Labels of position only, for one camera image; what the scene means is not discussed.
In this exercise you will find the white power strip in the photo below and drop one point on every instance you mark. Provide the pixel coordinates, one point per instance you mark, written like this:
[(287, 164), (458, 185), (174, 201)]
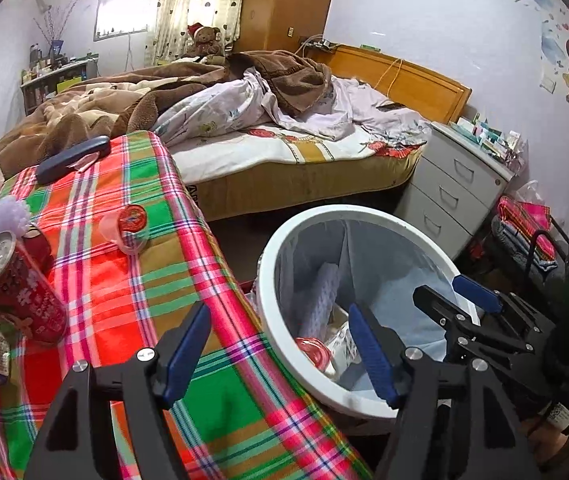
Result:
[(319, 44)]

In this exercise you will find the crumpled white wrapper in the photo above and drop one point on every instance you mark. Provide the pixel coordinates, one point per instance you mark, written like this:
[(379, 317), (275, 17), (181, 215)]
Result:
[(347, 345)]

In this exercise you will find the white drawer nightstand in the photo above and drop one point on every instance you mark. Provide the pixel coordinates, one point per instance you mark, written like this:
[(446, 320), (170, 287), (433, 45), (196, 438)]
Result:
[(454, 195)]

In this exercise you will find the white floral quilt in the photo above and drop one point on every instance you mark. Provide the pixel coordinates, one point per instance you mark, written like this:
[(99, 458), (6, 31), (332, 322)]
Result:
[(214, 105)]

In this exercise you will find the window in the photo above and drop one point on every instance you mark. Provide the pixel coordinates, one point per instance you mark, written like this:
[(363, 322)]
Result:
[(124, 12)]

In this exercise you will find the person's right hand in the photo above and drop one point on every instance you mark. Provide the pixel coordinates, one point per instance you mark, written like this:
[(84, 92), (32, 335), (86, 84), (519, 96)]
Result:
[(549, 447)]

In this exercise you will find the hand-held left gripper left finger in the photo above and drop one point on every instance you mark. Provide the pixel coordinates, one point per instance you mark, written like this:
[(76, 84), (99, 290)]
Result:
[(184, 355)]

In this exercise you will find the wooden bed with floral sheet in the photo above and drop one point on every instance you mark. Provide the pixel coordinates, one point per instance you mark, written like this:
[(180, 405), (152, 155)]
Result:
[(289, 155)]

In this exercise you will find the dried branch decoration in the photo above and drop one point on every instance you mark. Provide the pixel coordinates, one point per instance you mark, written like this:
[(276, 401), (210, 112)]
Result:
[(57, 22)]

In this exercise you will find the pile of folded cloths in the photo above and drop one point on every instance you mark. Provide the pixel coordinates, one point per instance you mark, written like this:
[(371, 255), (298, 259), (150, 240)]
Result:
[(524, 230)]

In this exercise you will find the clear cup with red lid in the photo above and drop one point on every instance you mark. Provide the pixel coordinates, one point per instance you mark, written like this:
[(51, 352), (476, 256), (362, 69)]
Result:
[(314, 352)]

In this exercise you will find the red drink can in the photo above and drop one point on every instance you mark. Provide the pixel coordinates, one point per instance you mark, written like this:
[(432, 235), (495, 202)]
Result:
[(19, 305)]

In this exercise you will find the patterned curtain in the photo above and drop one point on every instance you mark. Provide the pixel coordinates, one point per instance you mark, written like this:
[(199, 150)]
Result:
[(189, 5)]

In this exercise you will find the wooden wardrobe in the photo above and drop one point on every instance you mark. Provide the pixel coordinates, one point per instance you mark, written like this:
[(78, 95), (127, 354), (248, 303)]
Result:
[(289, 0)]

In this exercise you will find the dark blue glasses case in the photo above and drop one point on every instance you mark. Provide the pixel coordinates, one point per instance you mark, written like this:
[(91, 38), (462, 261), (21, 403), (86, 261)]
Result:
[(72, 157)]

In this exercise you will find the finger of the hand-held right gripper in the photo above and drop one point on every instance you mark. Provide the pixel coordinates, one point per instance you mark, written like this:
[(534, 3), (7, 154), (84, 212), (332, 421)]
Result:
[(444, 307), (477, 294)]

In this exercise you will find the brown teddy bear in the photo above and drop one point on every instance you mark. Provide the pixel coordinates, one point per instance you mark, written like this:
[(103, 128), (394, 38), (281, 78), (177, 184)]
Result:
[(205, 40)]

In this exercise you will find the jelly cup with red lid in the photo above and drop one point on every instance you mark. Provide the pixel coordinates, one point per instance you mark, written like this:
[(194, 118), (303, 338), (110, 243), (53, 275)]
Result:
[(132, 221)]

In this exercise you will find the plaid tablecloth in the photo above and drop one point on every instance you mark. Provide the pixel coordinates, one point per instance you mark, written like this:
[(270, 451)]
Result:
[(129, 285)]

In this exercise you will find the pile of small boxes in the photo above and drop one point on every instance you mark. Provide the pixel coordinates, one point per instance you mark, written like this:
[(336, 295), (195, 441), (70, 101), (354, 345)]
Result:
[(489, 137)]

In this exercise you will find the white trash bin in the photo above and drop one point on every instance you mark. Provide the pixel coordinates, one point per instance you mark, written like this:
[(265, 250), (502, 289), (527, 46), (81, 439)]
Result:
[(284, 240)]

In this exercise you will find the blue bin liner bag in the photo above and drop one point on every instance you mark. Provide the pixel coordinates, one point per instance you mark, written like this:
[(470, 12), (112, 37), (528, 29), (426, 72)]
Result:
[(404, 290)]

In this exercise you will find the brown fleece blanket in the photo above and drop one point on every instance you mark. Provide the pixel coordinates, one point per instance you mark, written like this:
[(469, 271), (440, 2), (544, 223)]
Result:
[(89, 100)]

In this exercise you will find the shelf with bottles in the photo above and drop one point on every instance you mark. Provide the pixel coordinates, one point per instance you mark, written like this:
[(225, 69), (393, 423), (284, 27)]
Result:
[(57, 82)]

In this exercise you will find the black phone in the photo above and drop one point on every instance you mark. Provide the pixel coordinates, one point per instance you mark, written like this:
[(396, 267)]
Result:
[(390, 106)]

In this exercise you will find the clear plastic bag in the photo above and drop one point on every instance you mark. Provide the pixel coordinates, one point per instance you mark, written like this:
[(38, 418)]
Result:
[(529, 192)]

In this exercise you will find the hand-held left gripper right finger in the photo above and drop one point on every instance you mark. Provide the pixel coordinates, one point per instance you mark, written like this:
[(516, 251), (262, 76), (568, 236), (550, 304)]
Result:
[(372, 355)]

